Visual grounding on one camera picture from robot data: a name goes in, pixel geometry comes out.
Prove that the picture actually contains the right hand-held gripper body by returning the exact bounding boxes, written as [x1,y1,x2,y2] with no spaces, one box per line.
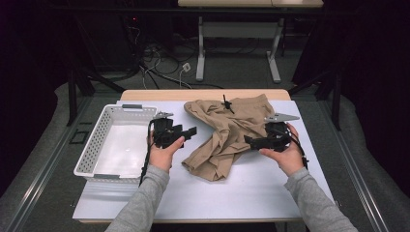
[255,112,300,153]

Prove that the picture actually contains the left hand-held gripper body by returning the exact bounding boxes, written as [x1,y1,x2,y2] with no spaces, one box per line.
[148,110,185,150]

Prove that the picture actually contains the tan pants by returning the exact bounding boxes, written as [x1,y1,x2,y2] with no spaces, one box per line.
[181,93,277,182]

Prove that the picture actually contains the white perforated plastic basket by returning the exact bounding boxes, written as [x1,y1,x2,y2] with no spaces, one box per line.
[73,103,159,180]

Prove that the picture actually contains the person's left hand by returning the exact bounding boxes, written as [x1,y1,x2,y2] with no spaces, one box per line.
[147,130,187,173]

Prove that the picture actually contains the person's right hand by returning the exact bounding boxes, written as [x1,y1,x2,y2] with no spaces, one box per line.
[258,123,306,177]

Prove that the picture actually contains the black metal stand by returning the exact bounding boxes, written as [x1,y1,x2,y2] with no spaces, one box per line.
[66,13,127,127]
[288,64,342,131]

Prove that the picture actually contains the white desk with grey legs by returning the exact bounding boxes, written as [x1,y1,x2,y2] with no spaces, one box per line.
[177,0,324,84]

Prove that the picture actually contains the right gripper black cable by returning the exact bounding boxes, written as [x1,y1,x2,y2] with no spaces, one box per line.
[288,129,309,170]

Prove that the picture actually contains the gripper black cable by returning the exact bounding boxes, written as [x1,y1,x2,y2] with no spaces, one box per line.
[288,129,309,170]
[138,120,154,188]

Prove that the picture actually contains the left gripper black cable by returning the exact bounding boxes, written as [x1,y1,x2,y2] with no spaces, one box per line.
[138,120,154,188]

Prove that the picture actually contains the bundle of floor cables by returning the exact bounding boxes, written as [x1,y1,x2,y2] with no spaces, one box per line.
[122,15,225,91]

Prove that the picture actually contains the aluminium floor rail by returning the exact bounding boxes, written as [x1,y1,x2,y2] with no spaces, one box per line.
[317,100,391,232]
[0,96,95,232]

